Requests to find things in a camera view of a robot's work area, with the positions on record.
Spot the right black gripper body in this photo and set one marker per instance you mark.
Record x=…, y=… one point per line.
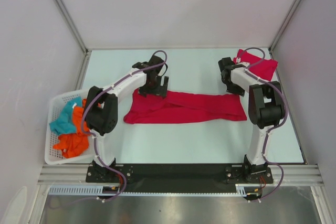
x=233, y=88

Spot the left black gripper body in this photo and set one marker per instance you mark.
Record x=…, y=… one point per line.
x=152, y=88

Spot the magenta t shirt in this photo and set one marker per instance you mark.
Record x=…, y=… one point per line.
x=264, y=70
x=182, y=108

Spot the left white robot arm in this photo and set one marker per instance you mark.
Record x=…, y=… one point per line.
x=101, y=109

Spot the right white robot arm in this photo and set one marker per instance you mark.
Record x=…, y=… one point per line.
x=266, y=110

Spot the folded magenta t shirt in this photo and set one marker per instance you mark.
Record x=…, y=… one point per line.
x=264, y=70

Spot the teal t shirt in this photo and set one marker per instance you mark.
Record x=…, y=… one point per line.
x=63, y=124

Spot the orange t shirt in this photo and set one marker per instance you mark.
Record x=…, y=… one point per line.
x=73, y=145

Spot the white plastic laundry basket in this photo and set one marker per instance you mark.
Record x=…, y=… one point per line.
x=52, y=156

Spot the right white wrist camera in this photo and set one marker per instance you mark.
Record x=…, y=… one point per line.
x=240, y=61

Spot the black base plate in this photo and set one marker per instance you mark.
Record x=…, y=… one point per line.
x=174, y=175

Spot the grey slotted cable duct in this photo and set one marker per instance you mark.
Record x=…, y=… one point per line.
x=109, y=190

